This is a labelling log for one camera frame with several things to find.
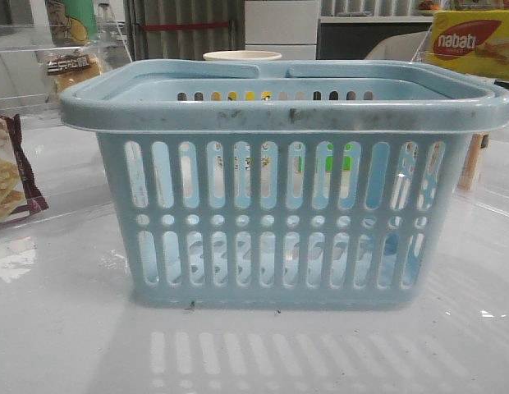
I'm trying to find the packaged bread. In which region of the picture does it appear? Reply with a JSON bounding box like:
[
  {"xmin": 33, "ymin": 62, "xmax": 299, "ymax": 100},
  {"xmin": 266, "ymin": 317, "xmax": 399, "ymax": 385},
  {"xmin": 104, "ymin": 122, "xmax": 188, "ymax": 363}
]
[{"xmin": 45, "ymin": 44, "xmax": 112, "ymax": 94}]

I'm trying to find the light blue plastic basket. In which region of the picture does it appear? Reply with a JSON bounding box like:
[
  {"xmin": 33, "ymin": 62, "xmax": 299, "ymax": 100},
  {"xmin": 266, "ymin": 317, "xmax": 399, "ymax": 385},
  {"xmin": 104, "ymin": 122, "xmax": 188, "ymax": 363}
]
[{"xmin": 60, "ymin": 59, "xmax": 509, "ymax": 310}]

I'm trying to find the cream paper cup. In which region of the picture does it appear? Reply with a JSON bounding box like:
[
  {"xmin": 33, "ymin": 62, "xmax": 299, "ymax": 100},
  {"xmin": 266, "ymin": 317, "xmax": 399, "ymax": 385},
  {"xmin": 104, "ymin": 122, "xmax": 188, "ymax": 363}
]
[{"xmin": 203, "ymin": 50, "xmax": 282, "ymax": 62}]

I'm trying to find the white cabinet in background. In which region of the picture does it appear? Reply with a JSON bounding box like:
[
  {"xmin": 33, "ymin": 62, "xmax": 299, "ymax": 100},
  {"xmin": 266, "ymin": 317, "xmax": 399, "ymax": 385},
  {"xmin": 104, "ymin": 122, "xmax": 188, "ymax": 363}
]
[{"xmin": 245, "ymin": 1, "xmax": 320, "ymax": 60}]

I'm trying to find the tan snack box right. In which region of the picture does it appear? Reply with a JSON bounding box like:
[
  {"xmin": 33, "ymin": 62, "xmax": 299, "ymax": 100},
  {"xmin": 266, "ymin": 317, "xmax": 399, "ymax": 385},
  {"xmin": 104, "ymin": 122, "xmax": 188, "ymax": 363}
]
[{"xmin": 457, "ymin": 133, "xmax": 489, "ymax": 191}]

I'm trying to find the brown cracker snack bag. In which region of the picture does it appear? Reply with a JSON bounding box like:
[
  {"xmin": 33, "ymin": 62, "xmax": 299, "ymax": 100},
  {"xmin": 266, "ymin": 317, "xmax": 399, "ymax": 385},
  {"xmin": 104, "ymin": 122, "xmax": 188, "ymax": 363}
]
[{"xmin": 0, "ymin": 115, "xmax": 48, "ymax": 226}]

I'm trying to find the green yellow cartoon package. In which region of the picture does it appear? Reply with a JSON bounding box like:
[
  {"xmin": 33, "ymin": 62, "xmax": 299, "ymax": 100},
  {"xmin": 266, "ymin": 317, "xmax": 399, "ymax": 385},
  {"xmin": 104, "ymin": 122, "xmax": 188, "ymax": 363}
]
[{"xmin": 44, "ymin": 0, "xmax": 98, "ymax": 46}]

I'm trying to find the clear acrylic shelf left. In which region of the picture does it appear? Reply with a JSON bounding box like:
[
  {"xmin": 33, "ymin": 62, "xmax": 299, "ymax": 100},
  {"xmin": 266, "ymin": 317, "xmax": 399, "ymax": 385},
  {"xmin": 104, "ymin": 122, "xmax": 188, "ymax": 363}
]
[{"xmin": 0, "ymin": 21, "xmax": 131, "ymax": 117}]

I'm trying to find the clear acrylic stand right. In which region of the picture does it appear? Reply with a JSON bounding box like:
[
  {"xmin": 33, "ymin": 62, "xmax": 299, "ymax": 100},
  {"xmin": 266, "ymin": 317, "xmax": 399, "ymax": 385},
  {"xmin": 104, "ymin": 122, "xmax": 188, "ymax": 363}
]
[{"xmin": 410, "ymin": 30, "xmax": 509, "ymax": 89}]

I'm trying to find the yellow nabati wafer box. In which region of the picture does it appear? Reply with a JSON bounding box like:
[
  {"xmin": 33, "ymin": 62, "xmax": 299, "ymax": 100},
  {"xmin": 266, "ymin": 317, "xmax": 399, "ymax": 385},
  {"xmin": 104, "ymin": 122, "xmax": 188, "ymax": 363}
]
[{"xmin": 424, "ymin": 10, "xmax": 509, "ymax": 80}]

